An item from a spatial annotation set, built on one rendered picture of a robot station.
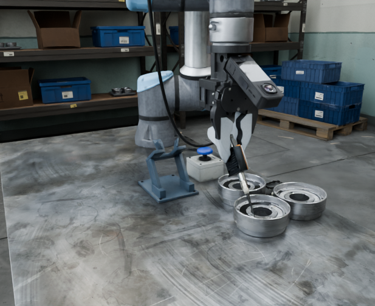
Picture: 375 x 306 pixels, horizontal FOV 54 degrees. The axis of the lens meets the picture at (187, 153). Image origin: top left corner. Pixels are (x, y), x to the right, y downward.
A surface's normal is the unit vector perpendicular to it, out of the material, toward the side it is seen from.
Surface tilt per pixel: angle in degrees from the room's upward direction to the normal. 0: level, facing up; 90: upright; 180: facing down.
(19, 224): 0
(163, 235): 0
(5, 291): 0
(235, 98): 90
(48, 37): 83
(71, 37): 83
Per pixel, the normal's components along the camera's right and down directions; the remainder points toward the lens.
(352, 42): -0.89, 0.15
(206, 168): 0.46, 0.27
